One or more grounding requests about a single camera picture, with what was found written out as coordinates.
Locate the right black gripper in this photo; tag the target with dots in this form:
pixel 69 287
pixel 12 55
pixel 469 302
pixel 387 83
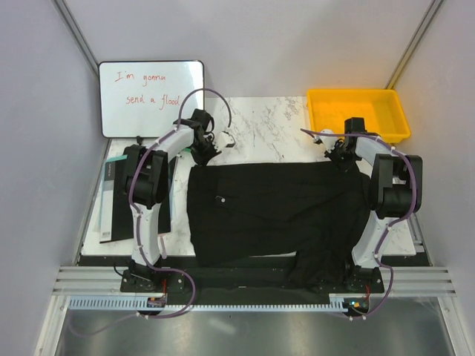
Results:
pixel 331 153

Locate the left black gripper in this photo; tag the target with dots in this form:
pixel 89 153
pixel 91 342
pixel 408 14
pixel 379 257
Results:
pixel 204 160

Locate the black long sleeve shirt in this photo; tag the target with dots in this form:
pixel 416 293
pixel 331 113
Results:
pixel 311 209

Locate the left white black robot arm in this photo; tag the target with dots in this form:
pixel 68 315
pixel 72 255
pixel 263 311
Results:
pixel 146 178

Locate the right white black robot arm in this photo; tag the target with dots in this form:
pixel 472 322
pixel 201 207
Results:
pixel 395 190

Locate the yellow plastic bin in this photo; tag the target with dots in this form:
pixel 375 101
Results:
pixel 381 110

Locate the white whiteboard with red writing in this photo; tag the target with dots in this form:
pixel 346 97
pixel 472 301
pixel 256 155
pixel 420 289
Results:
pixel 146 98

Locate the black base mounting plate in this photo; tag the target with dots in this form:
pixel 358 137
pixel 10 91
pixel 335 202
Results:
pixel 253 279

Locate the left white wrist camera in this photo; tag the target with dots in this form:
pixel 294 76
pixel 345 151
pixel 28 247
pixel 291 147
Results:
pixel 224 140

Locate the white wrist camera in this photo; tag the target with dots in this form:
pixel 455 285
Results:
pixel 326 138
pixel 224 140

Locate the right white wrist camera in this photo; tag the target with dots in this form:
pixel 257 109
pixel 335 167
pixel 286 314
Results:
pixel 326 138

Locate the white slotted cable duct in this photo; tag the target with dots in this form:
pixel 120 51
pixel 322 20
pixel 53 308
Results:
pixel 158 304

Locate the aluminium frame rail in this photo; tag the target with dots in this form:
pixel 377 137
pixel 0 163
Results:
pixel 407 281

